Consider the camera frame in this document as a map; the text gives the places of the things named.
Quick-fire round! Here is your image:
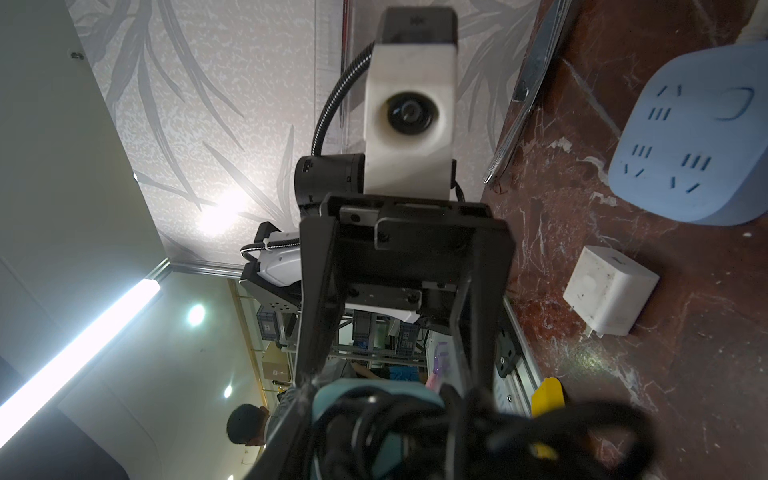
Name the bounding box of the black usb cable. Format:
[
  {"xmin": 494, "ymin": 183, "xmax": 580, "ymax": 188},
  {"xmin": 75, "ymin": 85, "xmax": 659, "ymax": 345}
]
[{"xmin": 311, "ymin": 386, "xmax": 661, "ymax": 480}]

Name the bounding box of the blue square power strip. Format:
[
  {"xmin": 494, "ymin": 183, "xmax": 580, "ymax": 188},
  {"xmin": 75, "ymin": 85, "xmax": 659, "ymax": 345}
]
[{"xmin": 608, "ymin": 41, "xmax": 767, "ymax": 226}]

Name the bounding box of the teal charger plug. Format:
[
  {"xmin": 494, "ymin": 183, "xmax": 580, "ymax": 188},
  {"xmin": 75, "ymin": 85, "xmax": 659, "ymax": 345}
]
[{"xmin": 303, "ymin": 379, "xmax": 449, "ymax": 479}]

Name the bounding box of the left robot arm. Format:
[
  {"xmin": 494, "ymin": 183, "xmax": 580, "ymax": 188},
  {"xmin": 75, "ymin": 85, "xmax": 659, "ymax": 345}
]
[{"xmin": 241, "ymin": 41, "xmax": 514, "ymax": 388}]

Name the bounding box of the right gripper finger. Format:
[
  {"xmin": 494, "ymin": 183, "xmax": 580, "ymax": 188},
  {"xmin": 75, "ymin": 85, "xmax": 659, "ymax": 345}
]
[{"xmin": 243, "ymin": 384, "xmax": 318, "ymax": 479}]

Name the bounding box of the yellow toy shovel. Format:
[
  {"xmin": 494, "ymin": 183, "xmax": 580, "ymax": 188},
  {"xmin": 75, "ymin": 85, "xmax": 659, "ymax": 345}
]
[{"xmin": 531, "ymin": 377, "xmax": 565, "ymax": 461}]

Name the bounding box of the white charger plug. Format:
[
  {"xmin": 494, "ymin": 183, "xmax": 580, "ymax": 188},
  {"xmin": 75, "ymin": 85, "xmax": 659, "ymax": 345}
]
[{"xmin": 563, "ymin": 246, "xmax": 659, "ymax": 336}]

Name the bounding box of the aluminium front rail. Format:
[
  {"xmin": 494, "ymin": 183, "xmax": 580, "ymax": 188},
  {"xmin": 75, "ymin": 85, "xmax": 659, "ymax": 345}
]
[{"xmin": 493, "ymin": 297, "xmax": 543, "ymax": 417}]

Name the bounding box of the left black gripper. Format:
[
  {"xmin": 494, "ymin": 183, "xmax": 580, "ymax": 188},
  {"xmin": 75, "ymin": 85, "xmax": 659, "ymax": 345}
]
[{"xmin": 294, "ymin": 154, "xmax": 515, "ymax": 392}]

